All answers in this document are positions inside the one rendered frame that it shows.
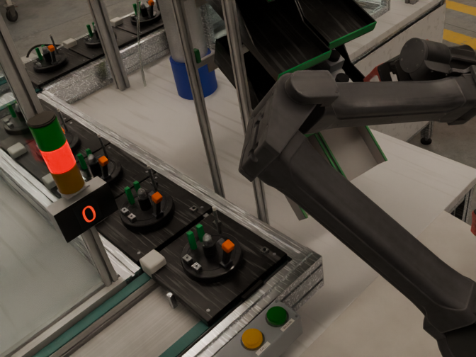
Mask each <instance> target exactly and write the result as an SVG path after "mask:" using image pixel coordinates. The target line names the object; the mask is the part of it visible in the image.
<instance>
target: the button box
mask: <svg viewBox="0 0 476 357"><path fill-rule="evenodd" d="M275 306H279V307H282V308H284V309H285V311H286V314H287V319H286V320H285V322H284V323H282V324H279V325H273V324H271V323H270V322H269V321H268V319H267V312H268V310H269V309H270V308H272V307H275ZM248 329H258V330H259V331H260V332H261V333H262V337H263V341H262V343H261V345H260V346H258V347H256V348H247V347H246V346H245V345H244V344H243V341H242V335H243V333H244V332H245V331H246V330H248ZM301 334H302V322H301V316H300V315H299V314H298V313H296V312H295V311H293V310H292V309H290V308H289V307H288V306H286V305H285V304H283V303H282V302H281V301H280V300H278V299H275V300H274V301H273V302H272V303H271V304H270V305H269V306H268V307H267V308H266V309H265V310H264V311H262V312H261V313H260V314H259V315H258V316H257V317H256V318H254V319H253V320H252V321H251V322H250V323H249V324H248V325H246V326H245V328H243V330H241V331H240V332H239V333H238V334H237V335H236V336H235V337H234V338H233V339H231V340H230V341H229V342H228V343H227V344H226V345H225V346H223V347H222V348H221V349H220V350H219V351H218V352H217V353H216V354H215V355H214V356H213V357H279V356H280V355H281V354H282V353H283V352H284V351H285V350H286V349H287V348H288V347H289V346H290V345H291V344H292V343H293V342H294V341H295V340H296V339H297V338H298V337H299V336H300V335H301Z"/></svg>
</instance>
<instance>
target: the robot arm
mask: <svg viewBox="0 0 476 357"><path fill-rule="evenodd" d="M390 72H392V73H393V74H396V76H397V80H398V81H392V78H391V76H390ZM375 75H377V76H378V78H379V81H370V80H371V79H372V78H373V77H374V76H375ZM363 81H364V82H336V81H335V79H334V78H333V76H332V75H331V73H330V72H329V71H328V70H297V71H295V72H293V73H286V74H283V75H282V76H281V77H280V78H279V79H278V81H277V82H276V83H275V84H274V85H273V87H272V88H271V89H270V90H269V92H268V93H267V94H266V95H265V96H264V98H263V99H262V100H261V102H260V103H259V104H258V106H257V107H255V109H254V110H253V112H252V114H251V117H250V118H249V122H248V125H247V129H246V135H245V139H244V145H243V149H242V155H241V159H240V163H239V169H238V170H239V173H240V174H241V175H243V176H244V177H245V178H246V179H248V180H249V181H250V182H252V181H253V180H254V179H255V178H256V177H258V178H259V179H261V180H262V181H263V182H264V183H265V184H267V185H268V186H271V187H274V188H275V189H277V190H278V191H280V192H281V193H283V194H284V195H285V196H287V197H289V199H291V200H292V201H293V202H295V203H296V204H297V205H299V206H300V207H301V208H302V209H303V210H304V211H305V212H306V213H308V214H309V215H310V216H311V217H313V218H314V219H315V220H316V221H318V223H319V224H321V225H322V226H323V227H324V228H325V229H327V230H328V231H329V232H330V233H332V234H333V235H334V236H335V237H336V238H337V239H338V240H339V241H341V242H342V243H343V244H344V245H346V246H347V247H348V248H349V249H350V250H351V251H352V252H353V253H355V254H356V255H357V256H358V257H360V258H361V259H362V260H363V261H364V262H366V263H367V264H368V265H369V266H370V267H371V268H372V269H374V270H375V271H376V272H377V273H379V274H380V275H381V276H382V277H383V278H384V279H385V280H386V281H388V282H389V283H390V284H391V285H393V286H394V287H395V288H396V289H397V290H398V291H400V292H401V293H402V294H403V295H404V296H405V297H406V298H408V299H409V300H410V301H411V302H412V303H413V304H414V305H415V306H416V307H417V308H418V309H419V310H420V311H421V312H422V313H423V315H424V322H423V329H424V330H425V331H426V332H427V333H428V334H430V335H431V336H432V337H433V338H435V340H437V344H438V348H439V351H440V352H441V355H442V356H443V357H476V282H474V281H473V280H472V279H470V278H468V277H466V276H463V275H462V274H460V273H458V272H457V271H456V270H454V269H453V268H451V267H450V266H449V265H448V264H446V263H445V262H443V261H442V260H441V259H440V258H438V257H437V255H435V254H434V253H433V252H432V251H430V250H429V249H428V248H427V247H426V246H424V245H423V244H422V243H421V242H420V241H419V240H418V239H417V238H415V237H414V236H413V235H412V234H410V233H409V232H408V231H407V230H406V229H405V228H403V226H401V225H400V224H399V223H398V222H397V221H395V220H394V219H393V218H392V217H390V216H389V215H388V214H387V213H386V212H385V211H384V210H383V209H382V208H380V207H379V206H378V205H377V204H375V203H374V202H373V201H372V200H371V199H370V198H369V197H368V196H366V195H365V194H364V193H363V192H362V191H360V190H359V189H358V188H357V187H356V186H354V185H353V184H352V183H351V182H350V181H349V180H348V179H347V178H345V177H344V176H343V175H342V174H340V173H339V172H338V171H337V170H336V169H335V168H334V167H333V166H332V165H331V164H329V163H328V162H327V161H326V160H325V159H324V158H323V157H322V156H321V155H320V154H319V153H318V152H317V151H316V149H315V148H314V147H313V146H312V145H311V144H310V143H309V140H308V139H307V138H306V137H305V136H304V135H305V134H312V133H316V132H319V131H322V130H328V129H333V128H348V127H357V126H367V125H384V124H394V123H411V122H421V121H436V122H439V123H447V124H448V125H462V124H465V123H466V122H467V121H469V120H470V119H472V118H474V117H475V116H476V54H475V51H474V50H473V49H472V48H471V47H470V46H469V45H458V46H453V47H448V46H447V45H445V44H443V43H440V42H434V41H430V40H428V39H426V40H425V39H421V38H412V39H410V40H408V41H407V42H406V43H405V44H404V46H403V47H402V50H401V53H400V55H398V56H396V57H393V58H392V59H390V60H388V61H386V62H384V63H382V64H379V65H378V66H376V67H375V68H374V69H373V70H372V71H371V73H370V74H368V75H367V76H366V77H365V78H364V79H363Z"/></svg>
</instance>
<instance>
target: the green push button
mask: <svg viewBox="0 0 476 357"><path fill-rule="evenodd" d="M267 319H268V321H269V322H270V323H271V324H273V325H279V324H282V323H284V322H285V320H286V319H287V314H286V311H285V309H284V308H282V307H279V306H275V307H272V308H270V309H269V310H268V312H267Z"/></svg>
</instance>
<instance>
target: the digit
mask: <svg viewBox="0 0 476 357"><path fill-rule="evenodd" d="M72 209H73V211H74V214H75V215H76V218H77V219H78V221H79V224H80V226H81V228H82V230H83V231H84V230H85V229H86V228H88V227H90V226H91V225H92V224H94V223H95V222H97V221H99V220H100V219H101V218H103V216H102V214H101V211H100V209H99V206H98V203H97V202H96V199H95V197H94V195H93V196H91V197H90V198H88V199H86V200H85V201H84V202H82V203H80V204H78V205H77V206H76V207H74V208H72Z"/></svg>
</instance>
